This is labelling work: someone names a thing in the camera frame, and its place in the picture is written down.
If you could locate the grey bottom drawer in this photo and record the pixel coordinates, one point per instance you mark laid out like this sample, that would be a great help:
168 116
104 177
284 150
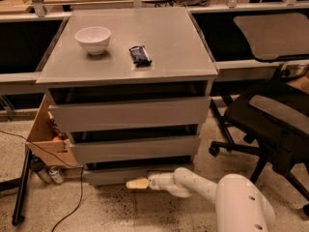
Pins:
119 176

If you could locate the grey drawer cabinet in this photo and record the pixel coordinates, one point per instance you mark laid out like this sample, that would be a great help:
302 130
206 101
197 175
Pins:
181 68

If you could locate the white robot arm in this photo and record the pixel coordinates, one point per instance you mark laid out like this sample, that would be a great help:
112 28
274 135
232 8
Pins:
239 205

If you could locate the black desk leg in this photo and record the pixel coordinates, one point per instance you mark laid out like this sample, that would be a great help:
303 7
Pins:
20 184

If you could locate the silver can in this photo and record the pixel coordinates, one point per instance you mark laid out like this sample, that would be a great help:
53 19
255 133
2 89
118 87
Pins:
56 174

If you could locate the grey middle drawer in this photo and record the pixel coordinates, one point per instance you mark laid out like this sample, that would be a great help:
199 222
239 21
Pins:
138 149

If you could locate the dark blue snack wrapper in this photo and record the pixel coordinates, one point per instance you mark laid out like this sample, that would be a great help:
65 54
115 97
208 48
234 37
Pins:
139 55

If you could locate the grey drawer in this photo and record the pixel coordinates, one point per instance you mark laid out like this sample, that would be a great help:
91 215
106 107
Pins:
138 149
107 116
119 176

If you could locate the black office chair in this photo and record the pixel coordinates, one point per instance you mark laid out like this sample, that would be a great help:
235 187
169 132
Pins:
273 115

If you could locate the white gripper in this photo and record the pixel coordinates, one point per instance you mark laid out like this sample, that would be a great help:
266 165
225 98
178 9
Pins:
155 182

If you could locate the cardboard box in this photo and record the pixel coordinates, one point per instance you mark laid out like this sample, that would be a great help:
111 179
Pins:
47 142

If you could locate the dark bottle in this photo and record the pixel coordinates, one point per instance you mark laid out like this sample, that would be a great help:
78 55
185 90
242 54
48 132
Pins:
38 167

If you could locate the grey top drawer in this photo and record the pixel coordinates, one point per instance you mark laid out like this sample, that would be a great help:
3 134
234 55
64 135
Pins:
107 116

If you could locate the white ceramic bowl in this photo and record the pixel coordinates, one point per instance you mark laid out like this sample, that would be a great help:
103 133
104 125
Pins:
94 40

